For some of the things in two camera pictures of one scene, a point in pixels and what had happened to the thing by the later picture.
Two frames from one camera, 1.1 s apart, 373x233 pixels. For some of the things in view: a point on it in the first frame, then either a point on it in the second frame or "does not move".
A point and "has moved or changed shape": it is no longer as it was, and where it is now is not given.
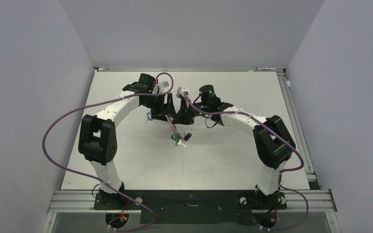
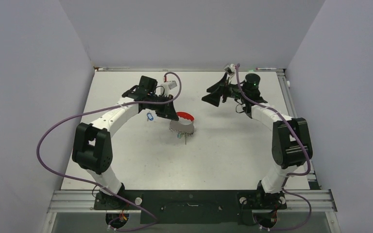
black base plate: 195,207 does not move
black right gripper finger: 185,115 → 213,98
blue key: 149,115 does not move
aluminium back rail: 102,68 does not move
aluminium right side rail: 313,179 does not move
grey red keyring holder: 170,121 has moved or changed shape
